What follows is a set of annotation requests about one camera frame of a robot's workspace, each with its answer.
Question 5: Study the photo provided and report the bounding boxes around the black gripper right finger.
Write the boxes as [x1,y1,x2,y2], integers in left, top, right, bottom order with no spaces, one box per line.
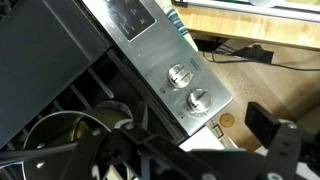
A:
[245,102,302,180]

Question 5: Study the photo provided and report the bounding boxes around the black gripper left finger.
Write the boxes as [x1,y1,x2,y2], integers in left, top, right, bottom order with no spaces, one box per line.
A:
[59,122,147,180]

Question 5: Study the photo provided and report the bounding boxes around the dark grey saucepan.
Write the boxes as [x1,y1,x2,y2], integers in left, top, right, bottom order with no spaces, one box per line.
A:
[22,101,133,180]

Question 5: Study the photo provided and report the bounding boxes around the lower silver stove knob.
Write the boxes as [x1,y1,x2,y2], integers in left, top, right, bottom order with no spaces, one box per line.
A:
[187,88,212,113]

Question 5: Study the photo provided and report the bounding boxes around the silver stove knob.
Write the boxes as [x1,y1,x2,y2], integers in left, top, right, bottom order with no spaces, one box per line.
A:
[187,88,212,113]
[168,64,193,89]

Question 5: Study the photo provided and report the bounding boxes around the stainless steel gas stove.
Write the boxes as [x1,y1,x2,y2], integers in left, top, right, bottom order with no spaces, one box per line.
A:
[0,0,232,148]

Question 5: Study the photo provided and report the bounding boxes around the upper silver stove knob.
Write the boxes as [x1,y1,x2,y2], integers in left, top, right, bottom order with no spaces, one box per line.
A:
[168,64,193,89]

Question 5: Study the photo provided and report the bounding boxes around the black flat griddle plate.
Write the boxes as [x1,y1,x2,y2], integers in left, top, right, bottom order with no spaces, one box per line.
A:
[0,0,111,147]

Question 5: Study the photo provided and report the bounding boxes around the striped dish towel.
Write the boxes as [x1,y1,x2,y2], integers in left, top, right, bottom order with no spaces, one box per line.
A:
[155,0,198,51]

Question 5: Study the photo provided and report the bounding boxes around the black cable on floor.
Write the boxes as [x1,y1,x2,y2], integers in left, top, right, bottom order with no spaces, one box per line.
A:
[201,46,320,72]

